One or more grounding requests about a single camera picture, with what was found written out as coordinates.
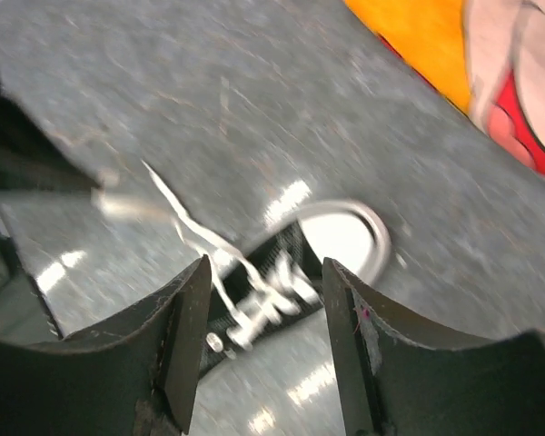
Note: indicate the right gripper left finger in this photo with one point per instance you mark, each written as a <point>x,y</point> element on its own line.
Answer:
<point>134,373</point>

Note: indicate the orange Mickey Mouse pillow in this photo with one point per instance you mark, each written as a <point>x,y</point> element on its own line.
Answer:
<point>485,57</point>

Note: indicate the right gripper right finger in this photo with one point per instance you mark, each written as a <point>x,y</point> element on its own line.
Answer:
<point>399,373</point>

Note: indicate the black canvas sneaker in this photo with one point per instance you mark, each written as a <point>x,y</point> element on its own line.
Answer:
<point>350,232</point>

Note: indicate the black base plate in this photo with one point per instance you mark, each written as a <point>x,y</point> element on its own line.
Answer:
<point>30,161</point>

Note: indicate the white shoelace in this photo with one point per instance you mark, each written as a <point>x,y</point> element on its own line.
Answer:
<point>270,296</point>

